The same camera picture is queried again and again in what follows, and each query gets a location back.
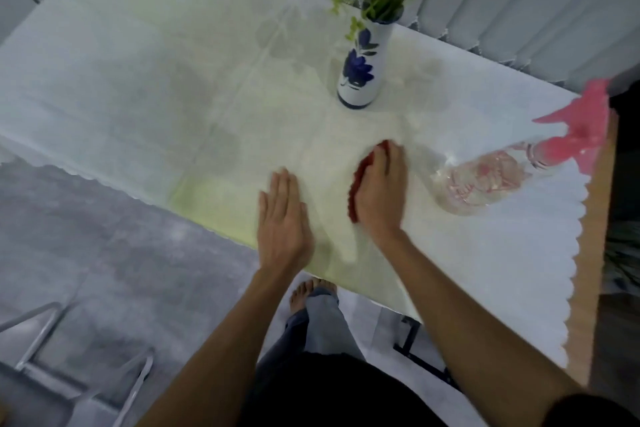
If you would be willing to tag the person's left hand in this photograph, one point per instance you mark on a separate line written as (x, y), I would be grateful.
(282, 231)

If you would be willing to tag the person's right hand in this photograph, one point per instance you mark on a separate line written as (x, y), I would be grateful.
(382, 201)

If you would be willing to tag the person's right thumb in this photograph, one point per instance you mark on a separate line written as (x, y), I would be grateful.
(363, 176)

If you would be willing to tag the person's left little finger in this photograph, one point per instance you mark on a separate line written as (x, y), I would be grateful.
(263, 209)

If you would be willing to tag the person's left middle finger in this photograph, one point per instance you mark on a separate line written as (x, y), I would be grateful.
(283, 191)

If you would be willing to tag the person's left thumb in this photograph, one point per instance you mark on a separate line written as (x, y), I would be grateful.
(307, 224)

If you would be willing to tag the red cleaning cloth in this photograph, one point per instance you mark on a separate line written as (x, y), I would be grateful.
(353, 191)

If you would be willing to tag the person's left forearm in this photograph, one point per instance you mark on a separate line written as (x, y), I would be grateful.
(225, 356)

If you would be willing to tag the person's right forearm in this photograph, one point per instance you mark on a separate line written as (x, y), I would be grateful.
(465, 331)

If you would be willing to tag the person's bare foot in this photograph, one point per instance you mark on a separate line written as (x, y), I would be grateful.
(300, 294)

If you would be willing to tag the white vase with blue flowers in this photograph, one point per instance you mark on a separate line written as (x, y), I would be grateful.
(362, 71)

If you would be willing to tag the person's blue jeans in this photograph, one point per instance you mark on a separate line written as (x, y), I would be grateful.
(320, 331)

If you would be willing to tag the clear spray bottle pink trigger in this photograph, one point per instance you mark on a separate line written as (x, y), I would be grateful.
(485, 181)

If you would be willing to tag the white tablecloth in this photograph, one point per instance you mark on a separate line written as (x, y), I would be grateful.
(150, 81)

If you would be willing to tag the person's black shirt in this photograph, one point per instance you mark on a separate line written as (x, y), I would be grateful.
(330, 396)

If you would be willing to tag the grey vertical blinds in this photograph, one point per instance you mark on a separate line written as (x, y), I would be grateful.
(540, 1)

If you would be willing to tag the black metal table frame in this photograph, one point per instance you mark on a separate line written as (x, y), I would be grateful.
(415, 341)

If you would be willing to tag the silver metal chair frame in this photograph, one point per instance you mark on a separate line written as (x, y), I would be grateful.
(35, 341)

